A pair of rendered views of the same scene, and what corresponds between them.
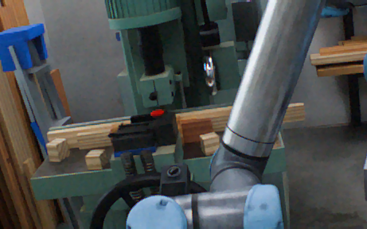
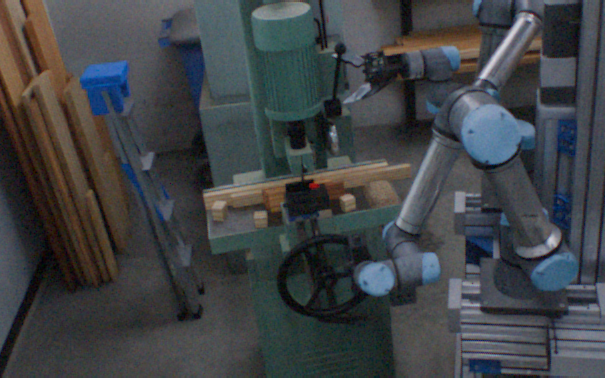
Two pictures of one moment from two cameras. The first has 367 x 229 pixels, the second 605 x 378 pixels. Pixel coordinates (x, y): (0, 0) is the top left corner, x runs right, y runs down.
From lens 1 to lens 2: 1.21 m
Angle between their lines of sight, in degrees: 16
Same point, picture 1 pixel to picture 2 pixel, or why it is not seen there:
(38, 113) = (132, 155)
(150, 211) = (376, 272)
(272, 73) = (430, 191)
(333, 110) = (386, 108)
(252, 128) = (417, 219)
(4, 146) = (64, 181)
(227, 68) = (344, 133)
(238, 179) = (412, 249)
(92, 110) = not seen: hidden behind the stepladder
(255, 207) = (428, 266)
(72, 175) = (244, 233)
